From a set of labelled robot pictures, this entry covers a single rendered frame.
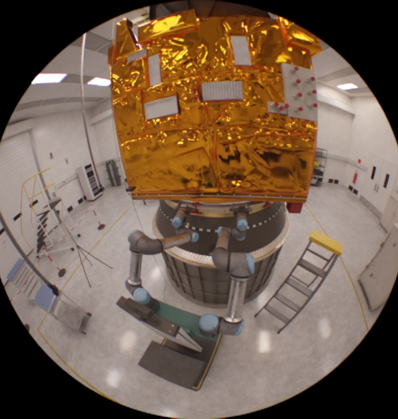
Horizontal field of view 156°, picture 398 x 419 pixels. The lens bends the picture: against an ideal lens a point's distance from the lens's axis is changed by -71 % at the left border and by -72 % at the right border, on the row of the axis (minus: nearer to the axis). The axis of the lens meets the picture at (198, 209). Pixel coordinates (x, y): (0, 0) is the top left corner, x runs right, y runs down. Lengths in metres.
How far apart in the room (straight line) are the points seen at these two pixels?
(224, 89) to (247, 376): 3.20
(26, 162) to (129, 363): 7.52
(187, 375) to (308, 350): 1.86
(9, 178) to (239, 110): 7.61
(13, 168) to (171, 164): 7.08
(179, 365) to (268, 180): 1.89
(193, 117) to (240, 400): 3.24
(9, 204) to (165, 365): 7.20
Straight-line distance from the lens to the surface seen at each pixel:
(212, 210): 1.38
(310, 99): 1.42
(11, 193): 7.51
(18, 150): 7.82
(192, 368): 1.60
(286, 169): 1.35
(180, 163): 1.32
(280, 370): 2.63
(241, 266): 0.78
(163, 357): 1.66
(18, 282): 4.69
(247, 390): 2.54
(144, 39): 1.68
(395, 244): 3.43
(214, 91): 1.30
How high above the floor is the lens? 2.43
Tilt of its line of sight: 31 degrees down
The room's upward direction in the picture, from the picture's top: 6 degrees counter-clockwise
